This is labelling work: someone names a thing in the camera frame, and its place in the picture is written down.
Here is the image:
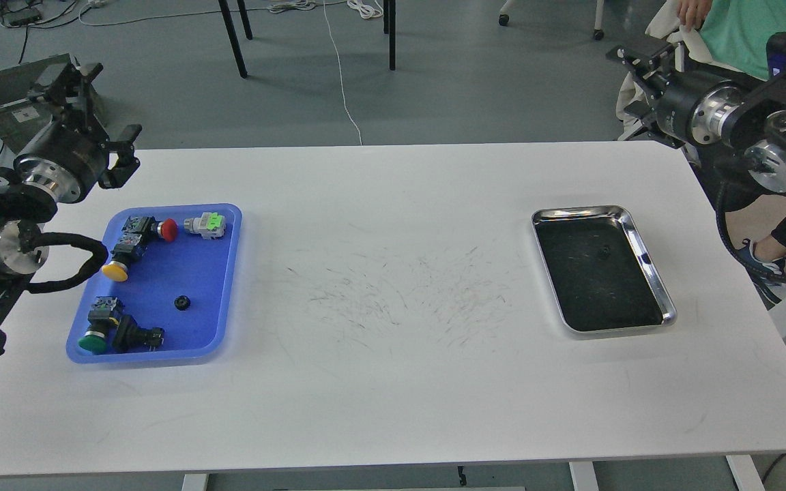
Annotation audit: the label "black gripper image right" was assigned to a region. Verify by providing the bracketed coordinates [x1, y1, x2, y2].
[606, 41, 746, 149]

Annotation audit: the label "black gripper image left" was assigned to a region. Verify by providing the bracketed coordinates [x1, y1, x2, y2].
[14, 63, 143, 204]

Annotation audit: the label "small black gear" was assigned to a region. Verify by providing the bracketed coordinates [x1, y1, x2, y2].
[598, 243, 613, 261]
[173, 295, 192, 311]

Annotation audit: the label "blue plastic tray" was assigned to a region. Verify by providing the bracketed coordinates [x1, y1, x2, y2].
[65, 204, 242, 364]

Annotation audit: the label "silver metal tray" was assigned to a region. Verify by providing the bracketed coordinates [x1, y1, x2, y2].
[532, 205, 678, 336]

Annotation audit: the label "beige jacket on chair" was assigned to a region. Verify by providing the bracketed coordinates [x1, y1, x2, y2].
[615, 1, 683, 140]

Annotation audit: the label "grey plastic crate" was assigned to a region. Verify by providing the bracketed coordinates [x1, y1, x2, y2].
[0, 53, 79, 155]

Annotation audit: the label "seated person green shirt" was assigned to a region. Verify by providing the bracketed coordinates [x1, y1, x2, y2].
[671, 1, 786, 276]

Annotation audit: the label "black table legs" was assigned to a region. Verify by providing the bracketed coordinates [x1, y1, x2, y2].
[218, 1, 396, 80]

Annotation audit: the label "red push button switch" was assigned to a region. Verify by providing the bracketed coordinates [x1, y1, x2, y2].
[121, 215, 179, 242]

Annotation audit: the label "yellow push button switch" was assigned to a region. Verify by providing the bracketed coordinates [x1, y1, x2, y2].
[100, 233, 147, 282]

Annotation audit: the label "black cable on floor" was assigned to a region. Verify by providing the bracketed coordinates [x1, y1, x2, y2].
[0, 0, 42, 65]

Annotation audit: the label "grey green connector switch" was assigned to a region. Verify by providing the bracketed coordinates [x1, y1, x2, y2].
[183, 212, 227, 240]

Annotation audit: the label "green push button switch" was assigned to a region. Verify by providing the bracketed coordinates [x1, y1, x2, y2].
[77, 296, 124, 355]

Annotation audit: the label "black selector switch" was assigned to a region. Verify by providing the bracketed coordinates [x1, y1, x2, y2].
[112, 314, 165, 353]

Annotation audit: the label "white cable on floor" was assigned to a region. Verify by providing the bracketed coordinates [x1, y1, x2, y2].
[79, 0, 385, 146]

